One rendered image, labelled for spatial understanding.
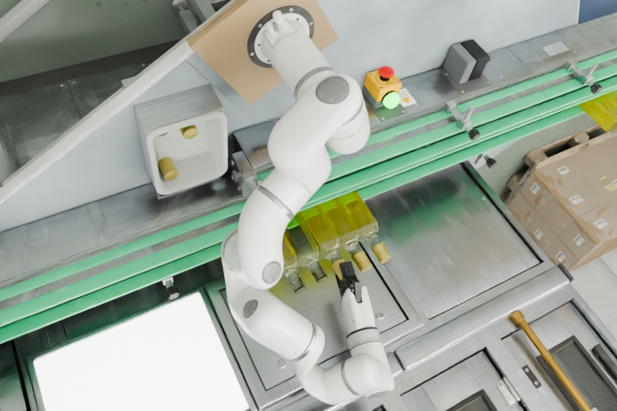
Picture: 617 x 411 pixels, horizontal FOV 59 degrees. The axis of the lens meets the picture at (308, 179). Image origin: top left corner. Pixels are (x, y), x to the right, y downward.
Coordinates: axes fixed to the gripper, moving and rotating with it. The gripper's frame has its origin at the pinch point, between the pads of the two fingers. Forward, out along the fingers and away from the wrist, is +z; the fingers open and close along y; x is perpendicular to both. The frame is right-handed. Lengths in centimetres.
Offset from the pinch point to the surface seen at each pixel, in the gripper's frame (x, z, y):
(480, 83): -49, 44, 17
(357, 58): -10, 44, 28
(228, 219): 25.8, 17.6, 3.3
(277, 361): 18.2, -13.5, -13.0
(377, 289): -11.5, 0.0, -12.5
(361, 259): -4.7, 2.7, 1.4
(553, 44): -80, 57, 17
